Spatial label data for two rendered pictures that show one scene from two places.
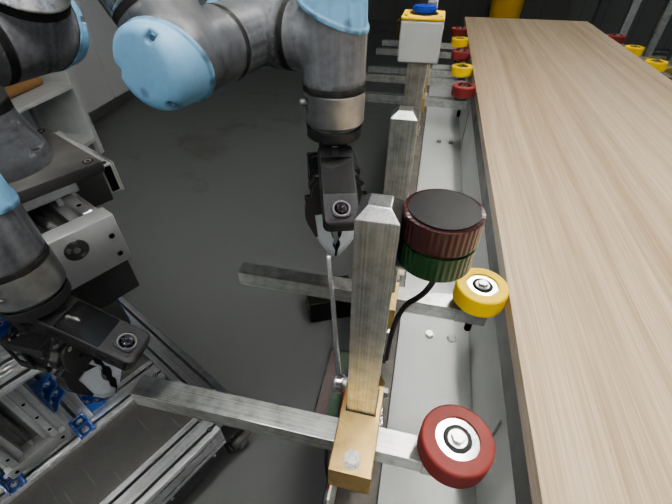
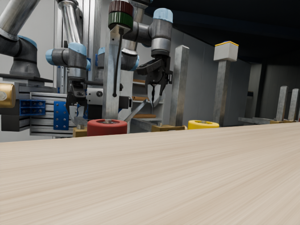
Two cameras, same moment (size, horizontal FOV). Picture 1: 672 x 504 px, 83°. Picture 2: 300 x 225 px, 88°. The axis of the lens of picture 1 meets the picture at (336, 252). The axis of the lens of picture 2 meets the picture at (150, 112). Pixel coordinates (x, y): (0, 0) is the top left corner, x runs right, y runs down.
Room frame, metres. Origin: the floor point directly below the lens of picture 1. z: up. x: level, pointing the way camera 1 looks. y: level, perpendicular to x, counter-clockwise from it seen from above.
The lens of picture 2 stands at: (0.01, -0.42, 0.96)
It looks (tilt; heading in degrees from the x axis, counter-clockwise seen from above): 5 degrees down; 44
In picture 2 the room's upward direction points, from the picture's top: 4 degrees clockwise
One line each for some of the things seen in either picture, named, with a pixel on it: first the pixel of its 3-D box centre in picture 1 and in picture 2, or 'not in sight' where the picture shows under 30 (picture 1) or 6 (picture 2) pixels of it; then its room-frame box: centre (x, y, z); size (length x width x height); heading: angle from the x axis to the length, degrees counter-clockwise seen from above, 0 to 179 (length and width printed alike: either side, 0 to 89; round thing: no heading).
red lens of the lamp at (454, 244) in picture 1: (441, 221); (121, 12); (0.24, -0.08, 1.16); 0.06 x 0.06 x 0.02
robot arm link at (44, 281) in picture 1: (17, 279); (76, 74); (0.29, 0.34, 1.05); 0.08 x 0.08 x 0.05
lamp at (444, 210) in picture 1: (421, 304); (118, 53); (0.24, -0.08, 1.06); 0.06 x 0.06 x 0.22; 77
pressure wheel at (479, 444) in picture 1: (448, 457); (106, 146); (0.18, -0.13, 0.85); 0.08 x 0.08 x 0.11
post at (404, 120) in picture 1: (389, 250); (176, 113); (0.49, -0.09, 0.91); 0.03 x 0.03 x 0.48; 77
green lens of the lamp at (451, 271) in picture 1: (436, 246); (120, 23); (0.24, -0.08, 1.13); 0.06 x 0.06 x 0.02
